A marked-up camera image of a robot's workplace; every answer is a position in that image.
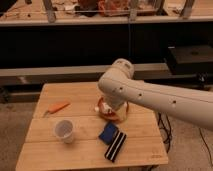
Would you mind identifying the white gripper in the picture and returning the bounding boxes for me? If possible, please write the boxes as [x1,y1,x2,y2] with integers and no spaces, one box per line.
[99,98,129,122]

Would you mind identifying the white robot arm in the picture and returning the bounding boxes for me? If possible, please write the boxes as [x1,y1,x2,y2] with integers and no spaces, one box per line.
[98,58,213,131]

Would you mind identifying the brown round plate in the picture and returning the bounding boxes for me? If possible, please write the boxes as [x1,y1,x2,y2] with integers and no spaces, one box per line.
[97,96,130,122]

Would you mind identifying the blue sponge block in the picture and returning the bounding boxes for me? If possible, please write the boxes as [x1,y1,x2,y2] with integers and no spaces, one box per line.
[99,122,118,145]

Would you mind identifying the white plastic bottle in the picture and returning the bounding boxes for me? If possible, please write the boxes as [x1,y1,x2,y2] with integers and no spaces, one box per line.
[94,106,100,112]

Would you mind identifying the black white striped block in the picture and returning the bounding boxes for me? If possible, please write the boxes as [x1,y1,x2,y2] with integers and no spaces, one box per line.
[105,132,126,162]

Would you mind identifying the wooden folding table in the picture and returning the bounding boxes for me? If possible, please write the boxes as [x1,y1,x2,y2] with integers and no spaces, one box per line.
[16,82,168,171]

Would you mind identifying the long metal shelf bench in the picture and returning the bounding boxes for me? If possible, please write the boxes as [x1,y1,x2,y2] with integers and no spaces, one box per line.
[0,62,213,81]

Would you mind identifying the orange carrot toy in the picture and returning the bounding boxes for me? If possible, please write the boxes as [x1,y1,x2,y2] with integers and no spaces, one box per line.
[44,102,70,117]

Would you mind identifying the black box on shelf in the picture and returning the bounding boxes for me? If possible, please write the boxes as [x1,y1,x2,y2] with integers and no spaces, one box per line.
[165,45,213,75]

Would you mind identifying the black floor cables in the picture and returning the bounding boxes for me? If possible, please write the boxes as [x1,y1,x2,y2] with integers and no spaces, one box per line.
[156,111,213,164]

